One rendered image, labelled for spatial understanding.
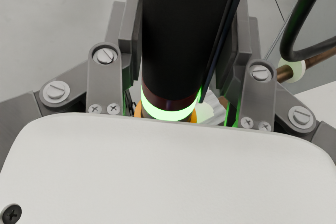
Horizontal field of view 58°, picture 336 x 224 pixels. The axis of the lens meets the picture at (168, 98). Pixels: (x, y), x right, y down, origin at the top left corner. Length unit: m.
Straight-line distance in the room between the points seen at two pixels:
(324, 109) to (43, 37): 2.04
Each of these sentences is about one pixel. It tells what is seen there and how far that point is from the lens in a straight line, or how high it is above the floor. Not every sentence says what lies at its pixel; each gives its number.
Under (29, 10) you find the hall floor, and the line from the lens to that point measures 2.61.
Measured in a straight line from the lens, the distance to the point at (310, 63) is 0.31.
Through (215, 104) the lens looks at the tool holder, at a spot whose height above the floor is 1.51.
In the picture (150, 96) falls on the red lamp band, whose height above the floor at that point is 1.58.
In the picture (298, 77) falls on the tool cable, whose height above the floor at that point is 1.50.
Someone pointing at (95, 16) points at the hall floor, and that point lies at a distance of 2.46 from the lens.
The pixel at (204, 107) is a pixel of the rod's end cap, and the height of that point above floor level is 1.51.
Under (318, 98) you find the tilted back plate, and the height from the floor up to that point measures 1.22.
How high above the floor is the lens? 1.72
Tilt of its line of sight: 59 degrees down
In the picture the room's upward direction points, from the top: 9 degrees clockwise
